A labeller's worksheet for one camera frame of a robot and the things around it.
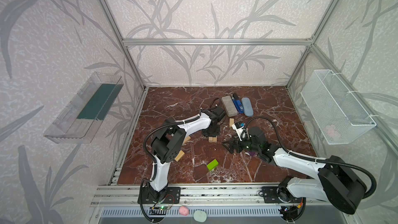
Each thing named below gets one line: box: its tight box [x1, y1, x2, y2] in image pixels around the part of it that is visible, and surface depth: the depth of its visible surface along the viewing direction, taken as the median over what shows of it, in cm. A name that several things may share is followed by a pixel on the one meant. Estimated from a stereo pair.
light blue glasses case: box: [241, 97, 254, 117], surface depth 107 cm
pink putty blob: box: [178, 205, 190, 216], surface depth 70 cm
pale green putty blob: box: [193, 210, 208, 223], surface depth 68 cm
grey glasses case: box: [221, 95, 238, 118], surface depth 107 cm
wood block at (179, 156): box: [174, 149, 186, 162], surface depth 88 cm
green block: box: [206, 158, 220, 171], surface depth 84 cm
